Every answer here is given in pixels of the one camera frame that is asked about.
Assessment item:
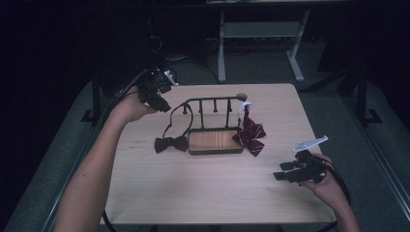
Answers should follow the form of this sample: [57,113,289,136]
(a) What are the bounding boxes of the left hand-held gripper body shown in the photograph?
[137,69,179,104]

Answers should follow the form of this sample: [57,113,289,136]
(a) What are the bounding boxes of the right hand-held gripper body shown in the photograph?
[291,134,330,186]

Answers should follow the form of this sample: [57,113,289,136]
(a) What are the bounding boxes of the black bow tie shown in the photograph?
[154,101,194,155]

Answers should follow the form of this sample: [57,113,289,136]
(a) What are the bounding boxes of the dark red striped bow tie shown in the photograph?
[231,100,268,158]

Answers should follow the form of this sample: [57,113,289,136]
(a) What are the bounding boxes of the black hook rack wooden tray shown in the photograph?
[182,93,249,157]

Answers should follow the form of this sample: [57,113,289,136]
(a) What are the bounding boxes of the person's left hand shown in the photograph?
[110,86,159,125]

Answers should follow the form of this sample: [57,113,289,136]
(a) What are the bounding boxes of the person's right hand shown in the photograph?
[299,154,352,209]

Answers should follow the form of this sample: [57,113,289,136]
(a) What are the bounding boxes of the black metal stand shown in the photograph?
[355,68,383,126]
[80,71,103,124]

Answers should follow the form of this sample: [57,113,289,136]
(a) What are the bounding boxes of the left hand-held gripper cable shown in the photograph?
[113,69,150,100]

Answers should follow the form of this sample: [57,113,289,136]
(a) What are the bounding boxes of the hand-held gripper cable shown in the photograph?
[317,156,353,207]
[113,69,150,100]

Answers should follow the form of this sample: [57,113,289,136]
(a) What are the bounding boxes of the right hand-held gripper cable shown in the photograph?
[317,156,353,207]

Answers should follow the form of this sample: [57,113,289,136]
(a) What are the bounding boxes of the black floor cables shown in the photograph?
[146,15,220,87]

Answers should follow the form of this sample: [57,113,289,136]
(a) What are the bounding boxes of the metal floor rail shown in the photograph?
[41,95,114,232]
[341,95,410,212]

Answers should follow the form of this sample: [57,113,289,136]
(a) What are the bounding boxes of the white metal desk frame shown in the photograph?
[217,9,311,84]

